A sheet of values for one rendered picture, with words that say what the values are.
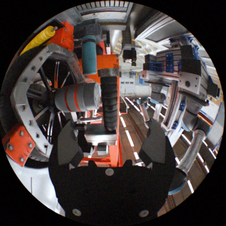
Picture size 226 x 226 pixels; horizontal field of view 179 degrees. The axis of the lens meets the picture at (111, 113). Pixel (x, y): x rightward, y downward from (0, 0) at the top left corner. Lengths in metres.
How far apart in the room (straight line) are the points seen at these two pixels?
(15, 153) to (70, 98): 0.28
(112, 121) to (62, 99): 0.25
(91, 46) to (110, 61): 0.36
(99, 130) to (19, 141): 0.22
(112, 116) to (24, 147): 0.24
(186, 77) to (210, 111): 5.67
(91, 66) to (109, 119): 0.33
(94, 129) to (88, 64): 0.34
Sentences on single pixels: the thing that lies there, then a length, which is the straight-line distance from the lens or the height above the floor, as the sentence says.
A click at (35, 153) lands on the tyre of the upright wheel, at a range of 0.35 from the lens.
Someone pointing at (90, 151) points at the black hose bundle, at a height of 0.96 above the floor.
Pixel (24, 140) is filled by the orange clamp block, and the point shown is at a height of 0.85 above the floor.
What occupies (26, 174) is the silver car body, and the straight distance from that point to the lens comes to 0.52.
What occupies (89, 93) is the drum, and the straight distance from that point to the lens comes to 0.29.
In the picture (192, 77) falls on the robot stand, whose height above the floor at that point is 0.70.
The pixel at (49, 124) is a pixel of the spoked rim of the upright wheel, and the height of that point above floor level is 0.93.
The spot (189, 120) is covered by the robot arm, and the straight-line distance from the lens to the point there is 0.60.
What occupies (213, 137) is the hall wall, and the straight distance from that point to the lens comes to 11.11.
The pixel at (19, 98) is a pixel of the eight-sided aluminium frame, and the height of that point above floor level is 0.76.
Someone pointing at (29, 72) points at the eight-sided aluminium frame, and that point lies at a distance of 0.25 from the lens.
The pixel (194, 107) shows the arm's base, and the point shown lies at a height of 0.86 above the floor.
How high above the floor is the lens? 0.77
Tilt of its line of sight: 29 degrees up
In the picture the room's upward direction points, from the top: 178 degrees clockwise
